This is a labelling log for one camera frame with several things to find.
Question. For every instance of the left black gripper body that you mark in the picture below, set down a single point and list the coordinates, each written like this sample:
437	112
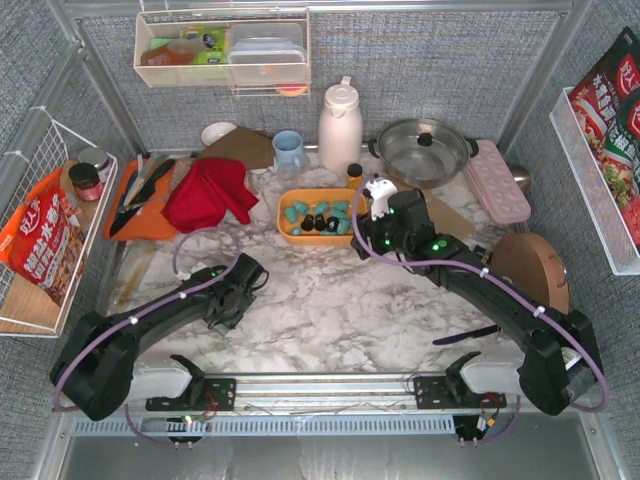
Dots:
230	308

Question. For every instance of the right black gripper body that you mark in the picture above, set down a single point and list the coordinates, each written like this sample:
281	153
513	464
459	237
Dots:
364	239

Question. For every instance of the brown cardboard sheet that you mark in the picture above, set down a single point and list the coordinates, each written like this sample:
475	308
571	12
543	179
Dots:
447	220

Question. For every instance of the black coffee capsule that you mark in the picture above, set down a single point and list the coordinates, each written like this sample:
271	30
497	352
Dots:
320	223
332	224
308	223

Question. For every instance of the red cloth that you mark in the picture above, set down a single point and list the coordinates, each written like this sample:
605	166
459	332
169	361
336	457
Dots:
212	187

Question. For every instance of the orange plastic storage basket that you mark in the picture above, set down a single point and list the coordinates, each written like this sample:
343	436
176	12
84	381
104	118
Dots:
311	197

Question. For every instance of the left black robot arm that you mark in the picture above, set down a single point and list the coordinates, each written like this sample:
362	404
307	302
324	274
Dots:
98	368

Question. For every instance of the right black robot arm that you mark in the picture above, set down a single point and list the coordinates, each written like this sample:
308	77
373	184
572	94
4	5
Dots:
562	365

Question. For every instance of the steel pot with glass lid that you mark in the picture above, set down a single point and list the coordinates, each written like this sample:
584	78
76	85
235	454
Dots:
422	153

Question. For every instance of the yellow spice bottle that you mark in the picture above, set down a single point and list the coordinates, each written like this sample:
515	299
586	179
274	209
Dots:
354	175

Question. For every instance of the pink egg tray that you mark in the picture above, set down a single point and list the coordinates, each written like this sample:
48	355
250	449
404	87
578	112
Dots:
492	183

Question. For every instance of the orange cutting board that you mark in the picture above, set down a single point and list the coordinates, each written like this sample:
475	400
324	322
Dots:
146	222

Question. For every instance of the white thermos jug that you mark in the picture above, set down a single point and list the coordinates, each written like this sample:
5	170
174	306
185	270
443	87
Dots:
340	130

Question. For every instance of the round wooden board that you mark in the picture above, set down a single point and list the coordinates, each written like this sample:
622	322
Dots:
533	266

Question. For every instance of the light blue mug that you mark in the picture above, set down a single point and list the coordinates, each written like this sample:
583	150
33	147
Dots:
289	151

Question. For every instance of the brown folded cloth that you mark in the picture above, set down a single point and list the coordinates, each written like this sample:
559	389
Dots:
252	148

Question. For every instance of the white small bowl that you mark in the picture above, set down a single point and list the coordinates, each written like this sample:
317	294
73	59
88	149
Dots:
214	132

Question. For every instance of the red lid jar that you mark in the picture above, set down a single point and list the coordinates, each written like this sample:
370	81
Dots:
86	182

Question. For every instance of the silver lid jar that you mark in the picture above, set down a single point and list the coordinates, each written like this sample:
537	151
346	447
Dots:
97	157

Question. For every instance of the orange snack bag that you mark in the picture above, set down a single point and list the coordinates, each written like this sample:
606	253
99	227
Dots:
40	242

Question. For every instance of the green seasoning packet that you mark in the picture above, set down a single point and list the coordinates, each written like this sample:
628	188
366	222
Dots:
618	154

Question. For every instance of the clear lidded food containers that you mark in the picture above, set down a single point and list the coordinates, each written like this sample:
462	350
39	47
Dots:
267	53

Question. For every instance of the red seasoning packet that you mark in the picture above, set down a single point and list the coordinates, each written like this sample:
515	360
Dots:
598	96

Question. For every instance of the purple handled utensil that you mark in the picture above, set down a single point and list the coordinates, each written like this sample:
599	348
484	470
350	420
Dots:
478	333

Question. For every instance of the black handled knife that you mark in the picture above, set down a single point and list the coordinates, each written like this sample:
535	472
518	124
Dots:
144	185

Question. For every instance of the right white wire basket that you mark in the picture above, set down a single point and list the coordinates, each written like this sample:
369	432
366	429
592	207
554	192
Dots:
616	241

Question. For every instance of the white wire basket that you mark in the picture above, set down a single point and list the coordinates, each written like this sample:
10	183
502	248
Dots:
616	241
26	310

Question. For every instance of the left white wire basket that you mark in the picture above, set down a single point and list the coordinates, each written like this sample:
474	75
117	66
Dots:
26	310

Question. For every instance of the white wall storage basket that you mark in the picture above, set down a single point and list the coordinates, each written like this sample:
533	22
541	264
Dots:
188	48

